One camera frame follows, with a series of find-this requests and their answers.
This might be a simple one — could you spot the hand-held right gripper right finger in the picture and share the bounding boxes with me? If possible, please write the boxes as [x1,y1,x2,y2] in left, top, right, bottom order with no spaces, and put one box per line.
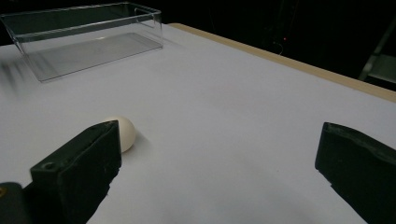
[314,121,396,224]

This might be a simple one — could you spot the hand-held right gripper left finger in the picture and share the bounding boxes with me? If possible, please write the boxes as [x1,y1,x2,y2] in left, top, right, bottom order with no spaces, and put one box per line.
[22,119,123,224]

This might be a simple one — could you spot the white egg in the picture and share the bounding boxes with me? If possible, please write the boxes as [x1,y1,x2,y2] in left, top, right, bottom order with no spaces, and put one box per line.
[104,115,137,154]

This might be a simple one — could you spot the clear plastic container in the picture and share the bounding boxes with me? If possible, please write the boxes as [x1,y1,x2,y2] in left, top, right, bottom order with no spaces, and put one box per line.
[0,2,164,84]

